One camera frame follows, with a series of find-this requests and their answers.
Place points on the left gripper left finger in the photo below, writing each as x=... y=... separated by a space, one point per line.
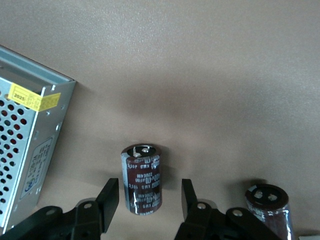
x=82 y=220

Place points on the short brown electrolytic capacitor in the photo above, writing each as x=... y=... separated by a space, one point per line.
x=142 y=180

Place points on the long brown electrolytic capacitor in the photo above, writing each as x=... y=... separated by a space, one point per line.
x=275 y=200

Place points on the perforated metal power supply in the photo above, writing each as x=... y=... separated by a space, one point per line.
x=25 y=137

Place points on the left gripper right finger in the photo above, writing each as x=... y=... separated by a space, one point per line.
x=207 y=225

